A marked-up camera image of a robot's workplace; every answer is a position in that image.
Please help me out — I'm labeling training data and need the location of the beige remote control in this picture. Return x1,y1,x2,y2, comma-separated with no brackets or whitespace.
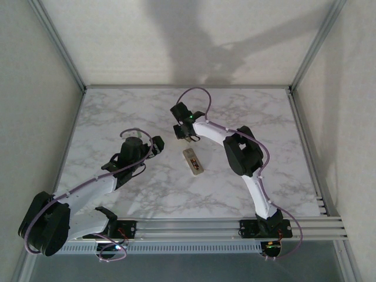
182,148,206,177

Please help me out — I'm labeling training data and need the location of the aluminium frame cross rail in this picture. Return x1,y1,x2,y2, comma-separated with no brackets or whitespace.
84,84,292,90

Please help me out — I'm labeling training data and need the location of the aluminium table side rail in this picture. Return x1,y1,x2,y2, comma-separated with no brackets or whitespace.
288,89,329,218
52,88,86,194

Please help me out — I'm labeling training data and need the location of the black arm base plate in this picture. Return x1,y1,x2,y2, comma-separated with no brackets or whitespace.
239,219,294,239
110,220,137,239

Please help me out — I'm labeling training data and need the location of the wide aluminium mounting rail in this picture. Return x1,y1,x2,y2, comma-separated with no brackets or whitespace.
66,217,345,243

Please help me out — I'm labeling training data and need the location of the grey slotted cable duct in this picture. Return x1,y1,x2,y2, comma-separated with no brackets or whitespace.
61,242,263,255

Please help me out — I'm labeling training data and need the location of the aluminium frame post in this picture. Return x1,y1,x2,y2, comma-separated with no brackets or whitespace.
28,0,88,92
288,0,348,92

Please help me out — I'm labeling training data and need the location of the aluminium frame leg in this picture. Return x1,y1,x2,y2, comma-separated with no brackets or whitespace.
11,252,38,282
334,239,364,282

